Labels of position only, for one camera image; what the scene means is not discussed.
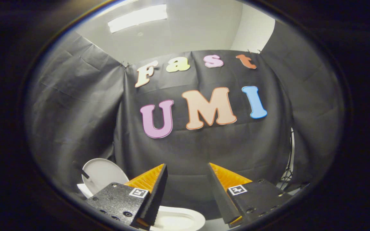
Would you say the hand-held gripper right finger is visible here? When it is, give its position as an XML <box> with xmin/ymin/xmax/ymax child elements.
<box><xmin>207</xmin><ymin>162</ymin><xmax>293</xmax><ymax>229</ymax></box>

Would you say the ceiling light panel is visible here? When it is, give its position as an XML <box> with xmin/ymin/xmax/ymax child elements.
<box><xmin>108</xmin><ymin>4</ymin><xmax>168</xmax><ymax>33</ymax></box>

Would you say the white toilet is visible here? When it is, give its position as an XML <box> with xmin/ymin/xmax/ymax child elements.
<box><xmin>76</xmin><ymin>183</ymin><xmax>207</xmax><ymax>231</ymax></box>

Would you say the black tripod stand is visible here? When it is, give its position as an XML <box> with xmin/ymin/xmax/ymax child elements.
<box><xmin>279</xmin><ymin>128</ymin><xmax>295</xmax><ymax>190</ymax></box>

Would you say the black backdrop cloth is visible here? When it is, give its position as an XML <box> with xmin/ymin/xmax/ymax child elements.
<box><xmin>114</xmin><ymin>49</ymin><xmax>294</xmax><ymax>220</ymax></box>

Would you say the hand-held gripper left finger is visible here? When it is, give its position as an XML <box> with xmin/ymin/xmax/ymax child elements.
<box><xmin>85</xmin><ymin>163</ymin><xmax>169</xmax><ymax>230</ymax></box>

